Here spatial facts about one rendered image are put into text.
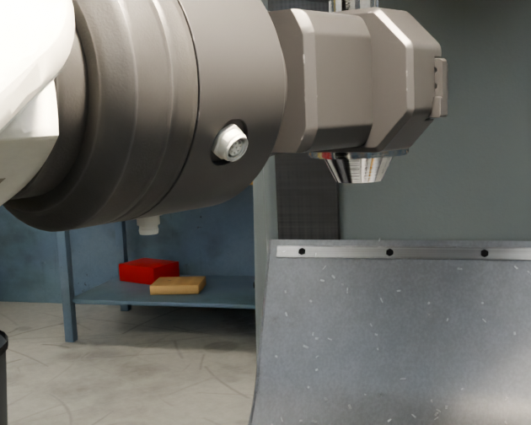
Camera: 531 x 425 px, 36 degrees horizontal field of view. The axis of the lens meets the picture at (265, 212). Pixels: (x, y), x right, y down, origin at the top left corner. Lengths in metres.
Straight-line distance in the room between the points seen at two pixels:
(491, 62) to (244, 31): 0.51
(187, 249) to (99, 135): 4.81
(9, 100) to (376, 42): 0.18
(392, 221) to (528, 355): 0.17
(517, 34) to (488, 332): 0.26
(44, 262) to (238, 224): 1.35
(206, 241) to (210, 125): 4.74
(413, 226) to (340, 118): 0.47
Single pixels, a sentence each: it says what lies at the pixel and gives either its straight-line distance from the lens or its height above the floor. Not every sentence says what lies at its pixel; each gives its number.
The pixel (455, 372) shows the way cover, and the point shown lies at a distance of 0.74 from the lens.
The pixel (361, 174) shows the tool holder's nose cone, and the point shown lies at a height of 1.20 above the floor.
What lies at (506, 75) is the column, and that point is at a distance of 0.76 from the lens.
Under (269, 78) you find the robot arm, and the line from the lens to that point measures 0.27.
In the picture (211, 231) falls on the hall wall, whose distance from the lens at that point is 4.96.
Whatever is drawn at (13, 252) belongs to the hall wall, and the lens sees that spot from 5.62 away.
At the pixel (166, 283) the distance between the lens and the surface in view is 4.49.
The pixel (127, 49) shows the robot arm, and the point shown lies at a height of 1.25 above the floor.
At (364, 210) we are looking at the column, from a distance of 0.78.
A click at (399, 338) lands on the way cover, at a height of 1.02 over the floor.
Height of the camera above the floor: 1.23
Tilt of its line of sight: 8 degrees down
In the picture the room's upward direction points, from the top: 3 degrees counter-clockwise
